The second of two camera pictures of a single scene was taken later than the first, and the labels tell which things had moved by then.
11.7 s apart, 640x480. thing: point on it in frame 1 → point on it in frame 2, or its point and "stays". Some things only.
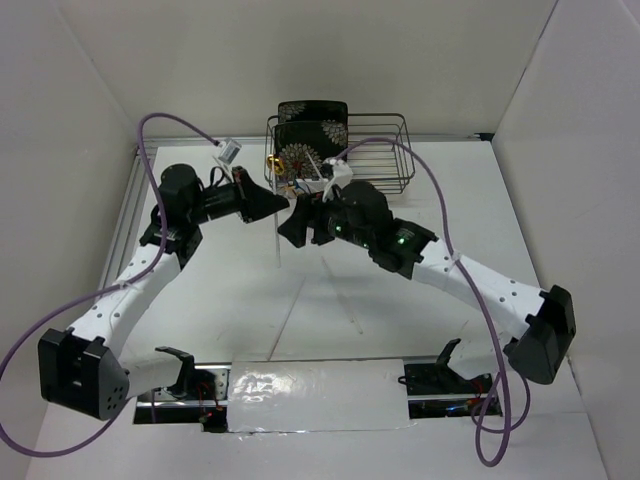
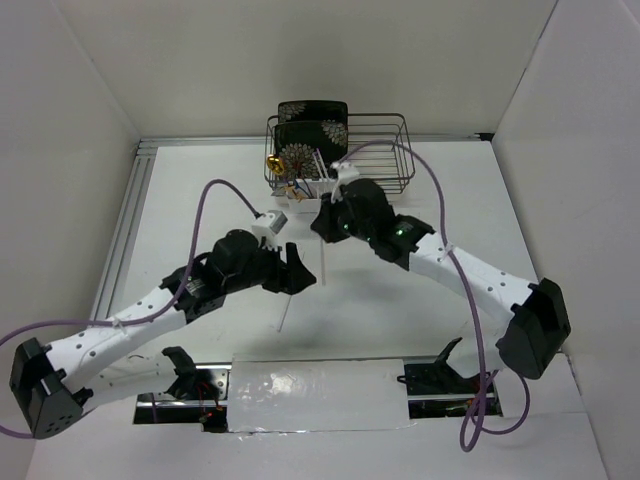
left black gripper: (252, 201) → (290, 277)
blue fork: (299, 187) stays
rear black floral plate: (313, 110) stays
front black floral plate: (322, 139) stays
